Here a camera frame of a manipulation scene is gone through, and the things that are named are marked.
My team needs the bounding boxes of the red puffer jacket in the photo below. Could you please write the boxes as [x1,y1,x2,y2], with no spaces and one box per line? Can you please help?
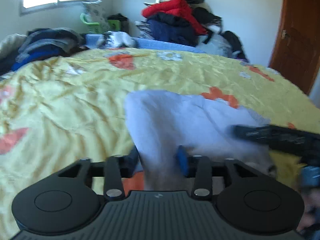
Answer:
[141,0,207,35]

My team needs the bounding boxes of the navy blue jacket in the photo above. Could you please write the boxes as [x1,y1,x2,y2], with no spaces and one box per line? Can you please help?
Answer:
[146,12,198,47]

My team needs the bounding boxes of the folded dark clothes stack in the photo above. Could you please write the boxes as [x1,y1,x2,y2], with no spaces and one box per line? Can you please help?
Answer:
[11,28,85,72]

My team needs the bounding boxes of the blue bed sheet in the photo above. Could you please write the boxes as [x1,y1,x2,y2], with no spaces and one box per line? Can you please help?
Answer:
[83,34,204,53]

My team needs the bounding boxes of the green plastic chair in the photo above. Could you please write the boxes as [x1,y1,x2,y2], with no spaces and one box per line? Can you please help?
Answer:
[80,13,121,34]

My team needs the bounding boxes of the yellow carrot print quilt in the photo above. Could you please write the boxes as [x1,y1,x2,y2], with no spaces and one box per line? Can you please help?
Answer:
[1,48,319,239]

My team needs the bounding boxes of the white lace small garment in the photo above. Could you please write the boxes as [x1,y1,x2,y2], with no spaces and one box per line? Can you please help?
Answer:
[124,90,277,191]

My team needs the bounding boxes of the black clothes on pile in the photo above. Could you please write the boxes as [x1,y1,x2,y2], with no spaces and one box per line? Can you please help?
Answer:
[156,0,222,34]

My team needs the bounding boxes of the person right hand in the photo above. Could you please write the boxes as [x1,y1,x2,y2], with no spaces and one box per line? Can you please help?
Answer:
[297,187,319,234]

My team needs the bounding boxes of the brown wooden door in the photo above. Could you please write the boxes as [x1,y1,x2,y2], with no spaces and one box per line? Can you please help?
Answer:
[269,0,319,95]

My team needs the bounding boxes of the floral white pillow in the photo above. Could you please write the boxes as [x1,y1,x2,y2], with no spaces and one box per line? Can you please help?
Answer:
[82,0,108,24]

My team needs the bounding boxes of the black bag by wall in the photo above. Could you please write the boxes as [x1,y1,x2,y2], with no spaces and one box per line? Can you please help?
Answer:
[222,31,249,63]

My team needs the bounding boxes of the black white patterned garment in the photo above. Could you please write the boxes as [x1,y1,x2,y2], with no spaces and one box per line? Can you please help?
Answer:
[96,31,136,48]

